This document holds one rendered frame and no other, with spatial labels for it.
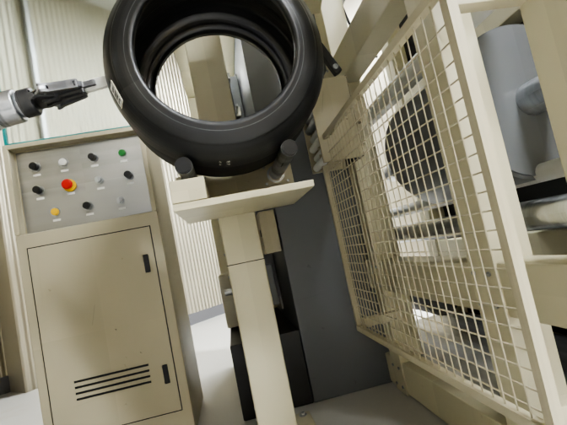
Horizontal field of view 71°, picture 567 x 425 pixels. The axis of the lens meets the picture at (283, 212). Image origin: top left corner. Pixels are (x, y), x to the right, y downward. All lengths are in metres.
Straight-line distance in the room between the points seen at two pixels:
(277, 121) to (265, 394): 0.90
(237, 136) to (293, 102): 0.17
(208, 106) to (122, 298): 0.83
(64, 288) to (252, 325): 0.79
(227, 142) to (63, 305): 1.05
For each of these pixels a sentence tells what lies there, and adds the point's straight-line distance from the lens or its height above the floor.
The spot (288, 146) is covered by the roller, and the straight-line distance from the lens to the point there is 1.08.
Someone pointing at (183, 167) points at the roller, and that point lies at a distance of 1.06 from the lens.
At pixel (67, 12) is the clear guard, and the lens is 2.15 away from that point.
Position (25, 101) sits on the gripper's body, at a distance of 1.28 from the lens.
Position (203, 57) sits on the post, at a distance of 1.57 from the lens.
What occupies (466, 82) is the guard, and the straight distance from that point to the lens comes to 0.68.
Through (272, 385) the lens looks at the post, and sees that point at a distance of 1.47.
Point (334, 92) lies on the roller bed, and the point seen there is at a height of 1.14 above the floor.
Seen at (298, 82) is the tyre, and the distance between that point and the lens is 1.11.
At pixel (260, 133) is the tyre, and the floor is 0.94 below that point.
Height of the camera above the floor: 0.64
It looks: 5 degrees up
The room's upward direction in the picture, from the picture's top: 12 degrees counter-clockwise
